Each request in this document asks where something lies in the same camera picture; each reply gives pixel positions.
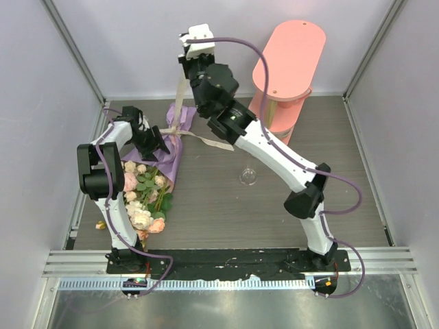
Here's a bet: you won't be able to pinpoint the clear glass vase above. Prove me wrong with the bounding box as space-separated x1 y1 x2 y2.
239 155 257 186

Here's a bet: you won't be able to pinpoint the aluminium frame post right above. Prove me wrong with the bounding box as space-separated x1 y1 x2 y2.
342 0 409 100

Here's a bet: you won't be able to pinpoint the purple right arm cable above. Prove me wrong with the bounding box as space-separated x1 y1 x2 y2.
187 36 370 298

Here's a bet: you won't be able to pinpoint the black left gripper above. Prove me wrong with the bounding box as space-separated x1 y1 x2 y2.
128 126 169 162

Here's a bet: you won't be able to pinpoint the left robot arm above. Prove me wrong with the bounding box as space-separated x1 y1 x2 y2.
77 106 170 274

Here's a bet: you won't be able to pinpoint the rose bouquet flowers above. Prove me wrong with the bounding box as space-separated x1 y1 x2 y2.
121 160 173 248

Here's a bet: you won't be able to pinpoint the aluminium front rail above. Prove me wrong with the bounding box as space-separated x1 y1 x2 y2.
43 247 417 281

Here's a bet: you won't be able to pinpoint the fallen small rosebud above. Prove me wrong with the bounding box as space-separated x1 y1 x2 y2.
95 221 106 230

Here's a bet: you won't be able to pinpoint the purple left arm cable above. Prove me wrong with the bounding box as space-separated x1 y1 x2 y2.
64 108 174 315

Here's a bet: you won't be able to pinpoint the cream ribbon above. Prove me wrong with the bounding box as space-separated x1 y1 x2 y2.
161 64 235 151

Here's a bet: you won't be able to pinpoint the purple pink wrapping paper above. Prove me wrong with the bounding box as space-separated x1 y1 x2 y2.
121 106 196 192

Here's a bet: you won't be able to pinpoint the aluminium frame post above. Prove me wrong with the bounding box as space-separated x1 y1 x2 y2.
342 0 409 100
40 0 106 105

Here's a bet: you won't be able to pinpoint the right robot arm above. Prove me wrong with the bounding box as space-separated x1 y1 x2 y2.
178 53 337 271

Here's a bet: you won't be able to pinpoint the aluminium frame post left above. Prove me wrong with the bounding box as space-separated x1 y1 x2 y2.
40 0 106 105

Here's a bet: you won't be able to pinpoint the slotted cable duct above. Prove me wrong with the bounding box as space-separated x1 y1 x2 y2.
58 276 315 291

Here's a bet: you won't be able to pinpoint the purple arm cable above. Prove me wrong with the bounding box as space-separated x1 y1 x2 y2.
187 36 370 298
64 108 174 315

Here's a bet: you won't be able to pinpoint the pink three-tier shelf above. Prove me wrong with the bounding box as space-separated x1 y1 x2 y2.
263 20 326 144

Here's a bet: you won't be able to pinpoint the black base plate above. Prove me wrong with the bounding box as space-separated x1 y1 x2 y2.
106 248 351 281

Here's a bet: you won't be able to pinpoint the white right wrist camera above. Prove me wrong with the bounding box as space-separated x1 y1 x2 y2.
179 23 215 60

